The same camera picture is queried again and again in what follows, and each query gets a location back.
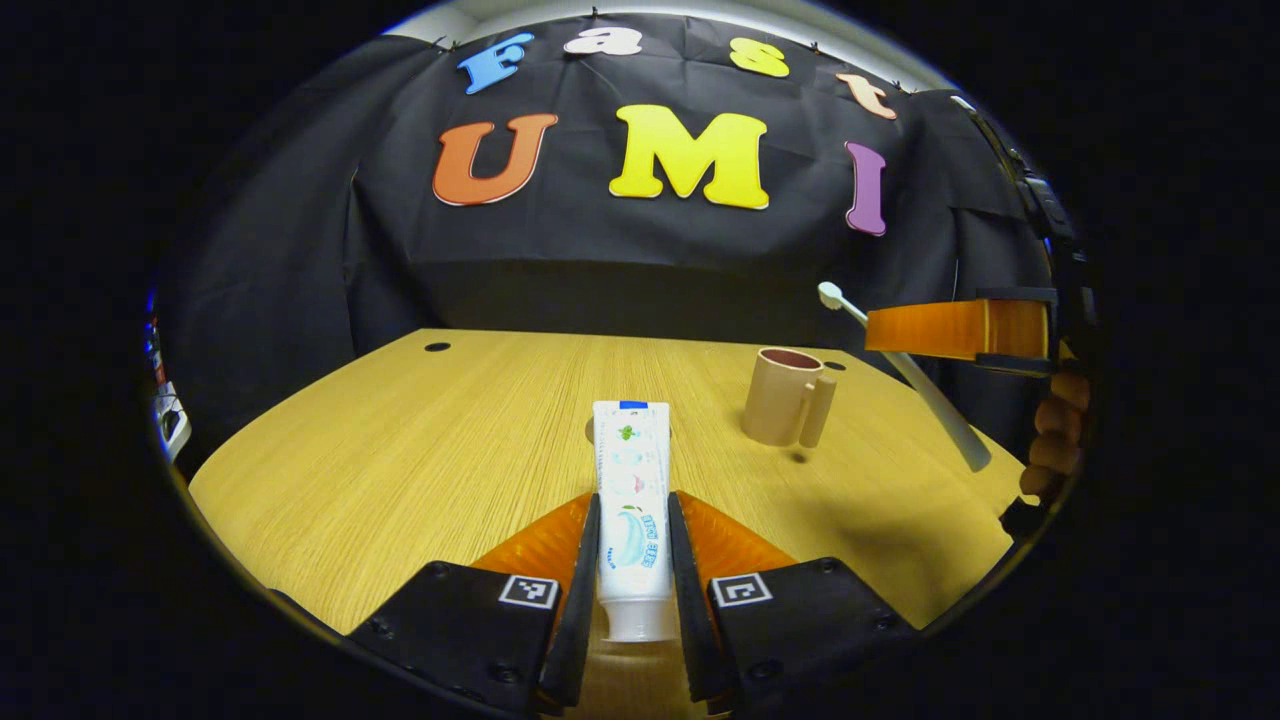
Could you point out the beige cup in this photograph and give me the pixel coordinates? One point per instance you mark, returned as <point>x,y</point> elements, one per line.
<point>775,400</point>

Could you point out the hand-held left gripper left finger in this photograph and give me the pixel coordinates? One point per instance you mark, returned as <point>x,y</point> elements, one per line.
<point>575,620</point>

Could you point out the white and blue object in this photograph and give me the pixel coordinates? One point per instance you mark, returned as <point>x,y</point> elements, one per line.
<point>170,420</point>

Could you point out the white toothpaste tube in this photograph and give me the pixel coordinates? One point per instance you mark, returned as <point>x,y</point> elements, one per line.
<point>632,470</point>

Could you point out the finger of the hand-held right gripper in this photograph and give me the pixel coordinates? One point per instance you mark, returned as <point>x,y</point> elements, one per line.
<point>930,328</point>

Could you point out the white toothbrush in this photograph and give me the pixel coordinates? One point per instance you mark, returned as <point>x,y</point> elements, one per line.
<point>925,400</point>

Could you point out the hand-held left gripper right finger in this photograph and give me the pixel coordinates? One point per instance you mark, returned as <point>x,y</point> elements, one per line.
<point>690,620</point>

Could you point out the black backdrop cloth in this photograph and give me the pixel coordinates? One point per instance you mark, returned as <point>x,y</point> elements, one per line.
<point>600,270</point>

